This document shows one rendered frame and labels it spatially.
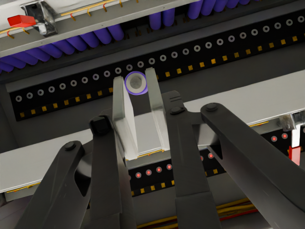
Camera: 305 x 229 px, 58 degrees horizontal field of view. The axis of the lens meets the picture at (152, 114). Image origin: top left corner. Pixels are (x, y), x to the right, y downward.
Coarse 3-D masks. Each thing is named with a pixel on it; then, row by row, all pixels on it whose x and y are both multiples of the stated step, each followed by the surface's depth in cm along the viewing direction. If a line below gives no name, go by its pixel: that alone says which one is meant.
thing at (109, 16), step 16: (112, 0) 33; (128, 0) 34; (144, 0) 34; (160, 0) 34; (176, 0) 34; (192, 0) 35; (80, 16) 35; (96, 16) 35; (112, 16) 34; (128, 16) 35; (0, 32) 33; (32, 32) 35; (64, 32) 35; (80, 32) 36; (0, 48) 35; (16, 48) 35; (32, 48) 37
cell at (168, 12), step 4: (172, 8) 37; (164, 12) 39; (168, 12) 38; (172, 12) 39; (164, 16) 40; (168, 16) 40; (172, 16) 40; (164, 20) 42; (168, 20) 41; (172, 20) 42; (164, 24) 43; (168, 24) 43
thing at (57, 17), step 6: (114, 0) 34; (126, 0) 34; (84, 6) 34; (96, 6) 34; (102, 6) 34; (66, 12) 34; (78, 12) 34; (84, 12) 34; (54, 18) 34; (60, 18) 34; (66, 18) 35; (0, 30) 34; (12, 30) 34; (18, 30) 34; (0, 36) 35
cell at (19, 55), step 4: (20, 52) 39; (24, 52) 40; (12, 56) 39; (16, 56) 39; (20, 56) 39; (24, 56) 40; (28, 56) 41; (32, 56) 42; (24, 60) 41; (28, 60) 42; (32, 60) 43; (36, 60) 44; (32, 64) 44
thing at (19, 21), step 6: (12, 18) 25; (18, 18) 25; (24, 18) 25; (30, 18) 27; (12, 24) 25; (18, 24) 25; (24, 24) 26; (30, 24) 27; (36, 24) 30; (42, 24) 31; (42, 30) 31
